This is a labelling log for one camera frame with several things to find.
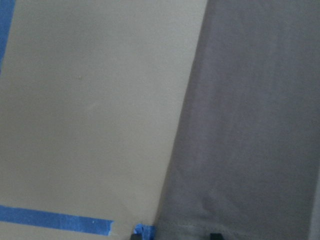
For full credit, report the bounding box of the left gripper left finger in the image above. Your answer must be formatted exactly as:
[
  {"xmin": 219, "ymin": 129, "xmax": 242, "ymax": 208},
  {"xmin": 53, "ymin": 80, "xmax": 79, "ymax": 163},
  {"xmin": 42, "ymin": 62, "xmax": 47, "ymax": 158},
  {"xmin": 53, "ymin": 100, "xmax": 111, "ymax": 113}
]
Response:
[{"xmin": 131, "ymin": 233, "xmax": 142, "ymax": 240}]

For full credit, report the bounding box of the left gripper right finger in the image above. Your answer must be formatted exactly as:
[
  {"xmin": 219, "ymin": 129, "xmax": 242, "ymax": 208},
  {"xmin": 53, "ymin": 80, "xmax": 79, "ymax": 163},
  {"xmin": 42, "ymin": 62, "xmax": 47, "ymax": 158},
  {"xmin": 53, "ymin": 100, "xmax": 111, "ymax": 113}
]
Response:
[{"xmin": 210, "ymin": 233, "xmax": 223, "ymax": 240}]

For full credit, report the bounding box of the dark brown t-shirt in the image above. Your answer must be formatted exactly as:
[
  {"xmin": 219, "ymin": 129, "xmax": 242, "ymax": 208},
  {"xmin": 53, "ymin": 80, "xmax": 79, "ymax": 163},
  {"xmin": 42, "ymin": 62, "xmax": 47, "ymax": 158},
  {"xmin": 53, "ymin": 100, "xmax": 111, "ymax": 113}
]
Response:
[{"xmin": 155, "ymin": 0, "xmax": 320, "ymax": 240}]

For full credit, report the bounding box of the brown kraft paper cover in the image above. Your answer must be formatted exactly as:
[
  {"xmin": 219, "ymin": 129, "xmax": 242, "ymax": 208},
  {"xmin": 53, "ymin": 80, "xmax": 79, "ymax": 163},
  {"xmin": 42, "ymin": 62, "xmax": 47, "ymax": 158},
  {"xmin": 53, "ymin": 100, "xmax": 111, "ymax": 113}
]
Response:
[{"xmin": 0, "ymin": 0, "xmax": 207, "ymax": 240}]

